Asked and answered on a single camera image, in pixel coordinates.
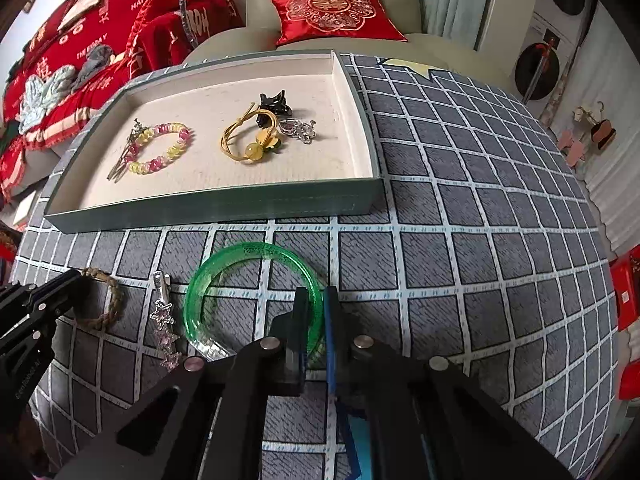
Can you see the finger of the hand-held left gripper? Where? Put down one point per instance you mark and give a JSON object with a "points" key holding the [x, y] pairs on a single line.
{"points": [[30, 332], [50, 290]]}

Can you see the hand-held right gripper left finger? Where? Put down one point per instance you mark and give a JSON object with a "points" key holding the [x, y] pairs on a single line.
{"points": [[299, 330]]}

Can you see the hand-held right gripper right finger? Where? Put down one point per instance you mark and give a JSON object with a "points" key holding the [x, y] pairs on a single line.
{"points": [[330, 340]]}

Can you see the green translucent bangle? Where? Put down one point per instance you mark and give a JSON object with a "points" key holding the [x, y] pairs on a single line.
{"points": [[240, 250]]}

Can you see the silver hair pin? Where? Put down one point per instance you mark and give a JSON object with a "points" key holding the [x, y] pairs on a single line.
{"points": [[122, 160]]}

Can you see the grey tray with cream lining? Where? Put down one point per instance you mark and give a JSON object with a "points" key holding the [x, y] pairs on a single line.
{"points": [[225, 185]]}

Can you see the silver heart brooch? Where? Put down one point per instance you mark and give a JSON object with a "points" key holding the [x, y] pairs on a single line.
{"points": [[300, 130]]}

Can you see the black claw hair clip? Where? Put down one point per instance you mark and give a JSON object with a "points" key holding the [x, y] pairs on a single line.
{"points": [[272, 100]]}

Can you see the silver star hair clip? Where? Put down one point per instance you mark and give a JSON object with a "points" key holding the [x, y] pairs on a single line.
{"points": [[162, 310]]}

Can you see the grey sofa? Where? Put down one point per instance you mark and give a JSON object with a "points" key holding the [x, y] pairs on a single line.
{"points": [[37, 165]]}

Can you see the grey checkered tablecloth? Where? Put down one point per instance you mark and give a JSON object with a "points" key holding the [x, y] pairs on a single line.
{"points": [[475, 260]]}

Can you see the light blue clothing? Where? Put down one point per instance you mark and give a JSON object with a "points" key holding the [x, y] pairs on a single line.
{"points": [[45, 97]]}

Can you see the grey clothing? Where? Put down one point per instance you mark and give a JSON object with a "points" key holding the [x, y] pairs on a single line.
{"points": [[92, 65]]}

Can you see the red fringed cushion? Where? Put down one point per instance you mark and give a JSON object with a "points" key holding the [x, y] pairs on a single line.
{"points": [[157, 30]]}

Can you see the yellow star paper cutout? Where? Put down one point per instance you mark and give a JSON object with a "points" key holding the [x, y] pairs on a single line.
{"points": [[407, 66]]}

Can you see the printed figure pillow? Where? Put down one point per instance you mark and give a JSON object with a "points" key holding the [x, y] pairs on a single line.
{"points": [[90, 2]]}

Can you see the red box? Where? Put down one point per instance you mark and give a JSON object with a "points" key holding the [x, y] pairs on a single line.
{"points": [[627, 290]]}

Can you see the flexible phone stand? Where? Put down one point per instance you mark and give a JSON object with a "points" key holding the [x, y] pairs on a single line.
{"points": [[186, 5]]}

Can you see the red embroidered cushion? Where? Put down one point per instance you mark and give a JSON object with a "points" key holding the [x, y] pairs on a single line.
{"points": [[335, 10]]}

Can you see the white washing machine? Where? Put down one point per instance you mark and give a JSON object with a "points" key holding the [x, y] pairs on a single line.
{"points": [[542, 65]]}

